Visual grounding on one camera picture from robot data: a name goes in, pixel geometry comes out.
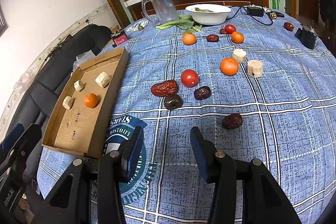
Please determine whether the beige sugarcane chunk large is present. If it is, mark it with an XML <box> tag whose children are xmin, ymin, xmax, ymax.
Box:
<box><xmin>95</xmin><ymin>72</ymin><xmax>111</xmax><ymax>88</ymax></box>

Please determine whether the large red jujube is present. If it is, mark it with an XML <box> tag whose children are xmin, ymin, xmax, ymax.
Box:
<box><xmin>151</xmin><ymin>80</ymin><xmax>178</xmax><ymax>97</ymax></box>

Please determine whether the large orange mandarin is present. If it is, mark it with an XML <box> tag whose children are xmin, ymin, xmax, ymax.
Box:
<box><xmin>220</xmin><ymin>57</ymin><xmax>239</xmax><ymax>76</ymax></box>

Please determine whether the black leather sofa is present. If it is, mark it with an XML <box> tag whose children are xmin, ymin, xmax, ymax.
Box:
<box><xmin>9</xmin><ymin>24</ymin><xmax>112</xmax><ymax>196</ymax></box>

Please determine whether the brown cardboard tray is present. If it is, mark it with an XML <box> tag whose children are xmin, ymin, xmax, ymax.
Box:
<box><xmin>42</xmin><ymin>46</ymin><xmax>129</xmax><ymax>159</ymax></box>

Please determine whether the sugarcane chunk tray left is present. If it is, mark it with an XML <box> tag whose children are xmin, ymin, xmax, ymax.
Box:
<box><xmin>62</xmin><ymin>96</ymin><xmax>74</xmax><ymax>110</ymax></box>

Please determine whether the dark jujube front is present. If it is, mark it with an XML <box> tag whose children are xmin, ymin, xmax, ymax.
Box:
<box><xmin>222</xmin><ymin>113</ymin><xmax>243</xmax><ymax>130</ymax></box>

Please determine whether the small sugarcane chunk tray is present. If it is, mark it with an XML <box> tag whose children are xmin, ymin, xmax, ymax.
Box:
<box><xmin>74</xmin><ymin>80</ymin><xmax>84</xmax><ymax>92</ymax></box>

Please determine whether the blue plaid tablecloth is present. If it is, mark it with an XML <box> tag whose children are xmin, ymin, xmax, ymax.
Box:
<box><xmin>111</xmin><ymin>9</ymin><xmax>335</xmax><ymax>223</ymax></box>

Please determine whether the dark round plum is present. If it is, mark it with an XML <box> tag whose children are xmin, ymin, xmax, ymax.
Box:
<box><xmin>163</xmin><ymin>94</ymin><xmax>183</xmax><ymax>110</ymax></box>

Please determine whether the dark wrinkled jujube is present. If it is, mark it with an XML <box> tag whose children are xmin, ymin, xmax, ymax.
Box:
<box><xmin>194</xmin><ymin>86</ymin><xmax>211</xmax><ymax>100</ymax></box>

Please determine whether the clear plastic bag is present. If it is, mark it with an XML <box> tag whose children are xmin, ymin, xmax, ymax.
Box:
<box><xmin>72</xmin><ymin>50</ymin><xmax>96</xmax><ymax>72</ymax></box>

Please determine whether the red cherry tomato near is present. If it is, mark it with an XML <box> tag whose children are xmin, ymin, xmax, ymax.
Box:
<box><xmin>181</xmin><ymin>69</ymin><xmax>199</xmax><ymax>88</ymax></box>

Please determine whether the round sugarcane chunk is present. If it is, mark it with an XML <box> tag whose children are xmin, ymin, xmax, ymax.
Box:
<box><xmin>232</xmin><ymin>48</ymin><xmax>247</xmax><ymax>63</ymax></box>

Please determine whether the dark jar pink label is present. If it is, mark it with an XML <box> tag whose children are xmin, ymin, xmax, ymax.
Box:
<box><xmin>111</xmin><ymin>29</ymin><xmax>128</xmax><ymax>47</ymax></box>

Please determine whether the black pouch on table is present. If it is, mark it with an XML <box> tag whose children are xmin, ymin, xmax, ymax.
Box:
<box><xmin>295</xmin><ymin>25</ymin><xmax>317</xmax><ymax>50</ymax></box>

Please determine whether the far dark jujube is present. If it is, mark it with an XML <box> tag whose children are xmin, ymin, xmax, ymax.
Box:
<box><xmin>206</xmin><ymin>34</ymin><xmax>219</xmax><ymax>42</ymax></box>

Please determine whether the far red tomato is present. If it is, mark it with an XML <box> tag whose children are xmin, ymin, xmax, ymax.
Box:
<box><xmin>224</xmin><ymin>24</ymin><xmax>236</xmax><ymax>34</ymax></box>

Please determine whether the jujube at table edge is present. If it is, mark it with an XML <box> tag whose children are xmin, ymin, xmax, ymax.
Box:
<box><xmin>284</xmin><ymin>22</ymin><xmax>294</xmax><ymax>32</ymax></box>

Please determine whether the black power adapter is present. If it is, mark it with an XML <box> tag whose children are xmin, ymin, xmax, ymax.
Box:
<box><xmin>247</xmin><ymin>5</ymin><xmax>264</xmax><ymax>17</ymax></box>

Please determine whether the white bowl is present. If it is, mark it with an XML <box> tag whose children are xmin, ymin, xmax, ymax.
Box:
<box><xmin>185</xmin><ymin>4</ymin><xmax>232</xmax><ymax>26</ymax></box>

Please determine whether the green leafy vegetable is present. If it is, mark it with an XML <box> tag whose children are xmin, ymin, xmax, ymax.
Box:
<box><xmin>156</xmin><ymin>14</ymin><xmax>203</xmax><ymax>33</ymax></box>

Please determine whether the clear plastic pitcher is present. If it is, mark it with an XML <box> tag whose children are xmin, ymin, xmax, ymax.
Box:
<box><xmin>141</xmin><ymin>0</ymin><xmax>179</xmax><ymax>24</ymax></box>

